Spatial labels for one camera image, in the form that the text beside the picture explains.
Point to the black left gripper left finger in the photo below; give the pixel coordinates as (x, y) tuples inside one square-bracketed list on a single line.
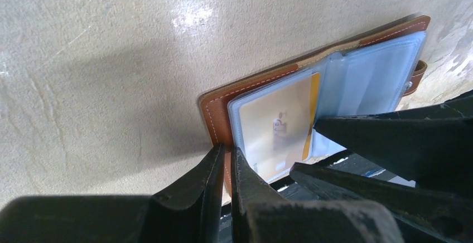
[(188, 210)]

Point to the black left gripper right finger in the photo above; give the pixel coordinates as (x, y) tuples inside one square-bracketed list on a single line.
[(261, 214)]

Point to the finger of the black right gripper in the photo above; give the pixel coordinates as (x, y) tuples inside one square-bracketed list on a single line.
[(421, 215), (431, 145)]

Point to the brown leather card holder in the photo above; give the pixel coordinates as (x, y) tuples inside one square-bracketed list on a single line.
[(365, 74)]

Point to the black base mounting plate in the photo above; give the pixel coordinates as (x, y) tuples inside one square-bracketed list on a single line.
[(343, 211)]

